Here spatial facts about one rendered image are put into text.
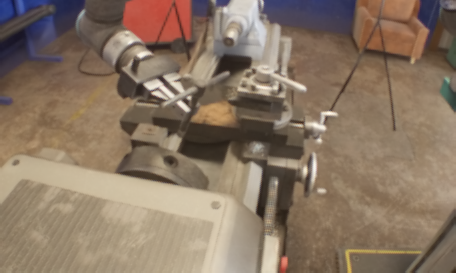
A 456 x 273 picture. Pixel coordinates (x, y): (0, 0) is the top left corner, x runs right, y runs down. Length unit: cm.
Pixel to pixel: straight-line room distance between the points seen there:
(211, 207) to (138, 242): 12
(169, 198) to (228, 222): 10
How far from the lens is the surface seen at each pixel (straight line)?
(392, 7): 504
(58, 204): 54
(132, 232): 48
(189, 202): 50
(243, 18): 188
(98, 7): 72
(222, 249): 46
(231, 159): 131
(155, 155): 77
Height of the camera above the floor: 172
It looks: 37 degrees down
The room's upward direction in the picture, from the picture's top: 3 degrees clockwise
